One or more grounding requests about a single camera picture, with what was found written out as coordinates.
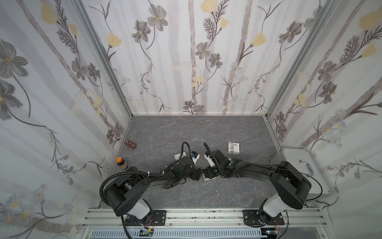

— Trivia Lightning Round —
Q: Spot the white jewelry box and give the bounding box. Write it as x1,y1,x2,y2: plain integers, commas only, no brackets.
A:
227,142,240,154
174,152,187,160

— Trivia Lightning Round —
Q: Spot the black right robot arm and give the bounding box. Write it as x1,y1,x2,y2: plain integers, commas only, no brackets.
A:
204,150,311,218

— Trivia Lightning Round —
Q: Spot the white box base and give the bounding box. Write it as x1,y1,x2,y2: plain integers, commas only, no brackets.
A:
202,173,210,181

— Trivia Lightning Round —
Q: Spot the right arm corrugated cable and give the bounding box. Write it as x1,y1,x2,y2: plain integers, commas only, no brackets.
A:
203,141,221,177

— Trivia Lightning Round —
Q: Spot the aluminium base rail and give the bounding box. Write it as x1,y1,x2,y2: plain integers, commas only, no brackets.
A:
77,208,334,239

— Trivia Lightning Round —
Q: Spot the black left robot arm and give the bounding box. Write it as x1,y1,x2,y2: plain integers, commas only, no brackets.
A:
99,156,204,220

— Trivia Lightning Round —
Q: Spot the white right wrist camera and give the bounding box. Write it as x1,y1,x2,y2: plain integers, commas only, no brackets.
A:
204,154,215,167

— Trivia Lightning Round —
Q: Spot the brown bottle orange cap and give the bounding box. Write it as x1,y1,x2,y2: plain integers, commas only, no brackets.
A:
116,157,128,170

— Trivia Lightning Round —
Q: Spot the small brown red box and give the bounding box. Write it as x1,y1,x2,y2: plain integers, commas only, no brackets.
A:
124,139,137,149

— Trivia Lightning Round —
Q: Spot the silver metal case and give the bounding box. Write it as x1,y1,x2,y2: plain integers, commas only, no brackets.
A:
270,148,331,199

